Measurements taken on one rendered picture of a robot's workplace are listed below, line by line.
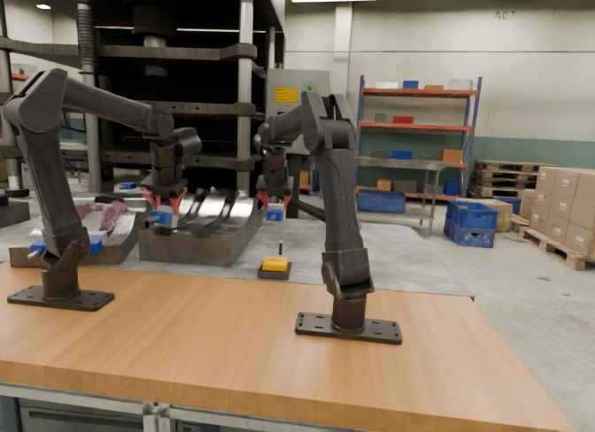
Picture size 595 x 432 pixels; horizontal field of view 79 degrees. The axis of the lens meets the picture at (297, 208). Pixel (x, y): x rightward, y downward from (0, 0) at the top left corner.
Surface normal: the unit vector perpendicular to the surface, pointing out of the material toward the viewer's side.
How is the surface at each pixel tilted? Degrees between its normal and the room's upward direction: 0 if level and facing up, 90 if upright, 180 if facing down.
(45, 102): 90
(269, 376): 0
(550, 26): 90
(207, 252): 90
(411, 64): 90
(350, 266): 70
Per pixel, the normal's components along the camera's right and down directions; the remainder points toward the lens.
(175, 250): -0.07, 0.20
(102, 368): 0.05, -0.98
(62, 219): 0.73, -0.04
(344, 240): 0.43, -0.14
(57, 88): 0.79, 0.16
